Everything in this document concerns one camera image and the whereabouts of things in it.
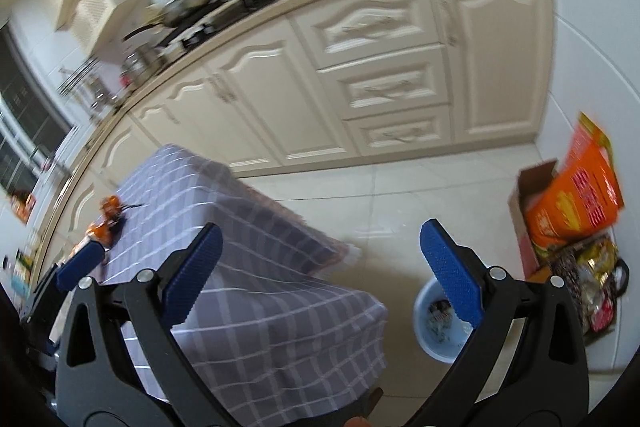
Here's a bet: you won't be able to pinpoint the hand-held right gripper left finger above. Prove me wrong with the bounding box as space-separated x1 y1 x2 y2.
55 222 236 427

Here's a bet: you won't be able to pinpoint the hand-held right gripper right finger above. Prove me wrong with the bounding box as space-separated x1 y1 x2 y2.
415 219 590 427

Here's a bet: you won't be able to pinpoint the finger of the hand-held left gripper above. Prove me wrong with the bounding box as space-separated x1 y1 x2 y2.
56 239 108 293

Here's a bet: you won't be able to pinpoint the orange snack packet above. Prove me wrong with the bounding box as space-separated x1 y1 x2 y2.
75 222 117 258

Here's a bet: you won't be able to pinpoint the blue plastic bin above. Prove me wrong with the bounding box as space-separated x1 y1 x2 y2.
413 279 483 364

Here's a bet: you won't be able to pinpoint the orange dish soap bottle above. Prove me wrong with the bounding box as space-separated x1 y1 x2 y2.
10 189 38 223

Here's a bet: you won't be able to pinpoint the blue checked tablecloth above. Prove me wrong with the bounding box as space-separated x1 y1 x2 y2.
97 144 390 418

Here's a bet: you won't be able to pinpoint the cardboard box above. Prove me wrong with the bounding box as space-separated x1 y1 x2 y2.
507 158 561 280

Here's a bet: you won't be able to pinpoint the large orange bag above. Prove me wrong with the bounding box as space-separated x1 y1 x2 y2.
524 111 625 250

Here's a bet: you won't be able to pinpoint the sliding window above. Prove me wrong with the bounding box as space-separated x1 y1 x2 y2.
0 27 76 198

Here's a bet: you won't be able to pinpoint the cream base cabinets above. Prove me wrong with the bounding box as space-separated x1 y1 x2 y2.
30 0 556 288

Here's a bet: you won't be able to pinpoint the steel steamer pot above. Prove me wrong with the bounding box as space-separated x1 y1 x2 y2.
120 44 163 82

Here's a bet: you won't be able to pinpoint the small lattice door cabinet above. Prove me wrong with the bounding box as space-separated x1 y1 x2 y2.
55 0 121 52

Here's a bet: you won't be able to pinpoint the wall utensil rack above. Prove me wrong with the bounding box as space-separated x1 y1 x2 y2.
57 57 101 95

